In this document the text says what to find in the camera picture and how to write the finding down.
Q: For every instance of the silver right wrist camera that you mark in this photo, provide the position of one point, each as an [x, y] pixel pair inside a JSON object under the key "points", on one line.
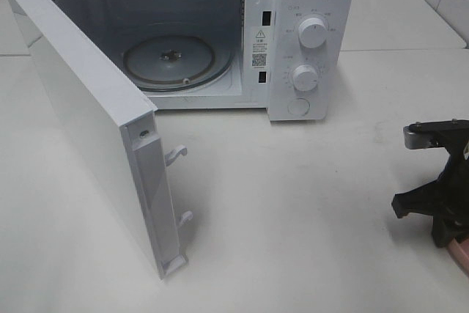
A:
{"points": [[450, 134]]}

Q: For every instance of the lower white microwave knob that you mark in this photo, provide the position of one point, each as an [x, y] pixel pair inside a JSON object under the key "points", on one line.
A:
{"points": [[304, 78]]}

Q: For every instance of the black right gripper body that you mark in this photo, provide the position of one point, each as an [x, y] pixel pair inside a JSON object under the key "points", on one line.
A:
{"points": [[451, 187]]}

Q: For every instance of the white microwave knob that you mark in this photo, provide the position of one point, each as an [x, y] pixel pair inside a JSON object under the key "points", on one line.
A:
{"points": [[312, 31], [304, 78]]}

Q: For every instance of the round white door release button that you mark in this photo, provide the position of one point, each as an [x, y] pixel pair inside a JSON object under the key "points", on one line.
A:
{"points": [[298, 107]]}

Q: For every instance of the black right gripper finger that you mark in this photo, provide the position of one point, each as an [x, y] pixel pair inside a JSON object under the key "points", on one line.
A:
{"points": [[427, 200], [444, 231]]}

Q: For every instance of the glass microwave turntable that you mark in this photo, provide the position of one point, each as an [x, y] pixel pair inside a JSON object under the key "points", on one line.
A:
{"points": [[171, 63]]}

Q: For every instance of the pink plate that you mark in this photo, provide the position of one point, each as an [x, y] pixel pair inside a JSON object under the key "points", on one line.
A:
{"points": [[460, 253]]}

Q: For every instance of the white microwave oven body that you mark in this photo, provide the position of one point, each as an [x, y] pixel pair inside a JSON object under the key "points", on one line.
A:
{"points": [[115, 26]]}

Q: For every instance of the upper white microwave knob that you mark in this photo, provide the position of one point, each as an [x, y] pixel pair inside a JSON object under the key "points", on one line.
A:
{"points": [[312, 31]]}

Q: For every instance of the white warning label sticker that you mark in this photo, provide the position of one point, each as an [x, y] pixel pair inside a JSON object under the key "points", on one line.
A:
{"points": [[259, 45]]}

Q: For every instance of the white microwave door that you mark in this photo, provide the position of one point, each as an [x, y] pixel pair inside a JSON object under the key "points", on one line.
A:
{"points": [[111, 124]]}

